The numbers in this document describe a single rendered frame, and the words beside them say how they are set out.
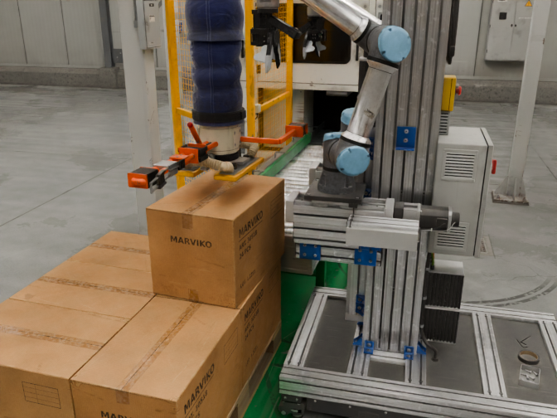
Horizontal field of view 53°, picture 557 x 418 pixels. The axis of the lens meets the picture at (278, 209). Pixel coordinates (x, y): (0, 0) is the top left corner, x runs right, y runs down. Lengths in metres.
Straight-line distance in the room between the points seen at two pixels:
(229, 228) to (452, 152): 0.92
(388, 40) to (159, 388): 1.39
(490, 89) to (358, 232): 9.50
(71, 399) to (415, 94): 1.68
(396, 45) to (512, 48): 9.34
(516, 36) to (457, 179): 9.08
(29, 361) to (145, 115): 2.06
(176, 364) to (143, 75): 2.22
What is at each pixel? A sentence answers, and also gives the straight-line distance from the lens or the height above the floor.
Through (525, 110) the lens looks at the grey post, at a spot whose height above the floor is 0.85.
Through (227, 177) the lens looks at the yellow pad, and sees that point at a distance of 2.28.
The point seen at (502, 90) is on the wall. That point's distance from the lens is 11.48.
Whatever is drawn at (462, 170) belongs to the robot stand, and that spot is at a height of 1.13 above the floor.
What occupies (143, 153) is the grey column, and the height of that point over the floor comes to 0.78.
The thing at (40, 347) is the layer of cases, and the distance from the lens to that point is 2.28.
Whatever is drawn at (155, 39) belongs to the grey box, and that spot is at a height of 1.53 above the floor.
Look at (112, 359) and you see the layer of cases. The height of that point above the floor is 0.54.
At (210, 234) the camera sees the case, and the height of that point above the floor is 0.87.
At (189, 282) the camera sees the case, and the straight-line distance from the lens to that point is 2.39.
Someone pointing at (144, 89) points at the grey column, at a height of 1.21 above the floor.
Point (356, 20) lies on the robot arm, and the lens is 2.10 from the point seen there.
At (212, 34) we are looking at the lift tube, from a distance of 2.28.
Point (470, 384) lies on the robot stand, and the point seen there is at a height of 0.21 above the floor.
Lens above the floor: 1.73
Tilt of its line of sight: 20 degrees down
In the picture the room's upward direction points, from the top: straight up
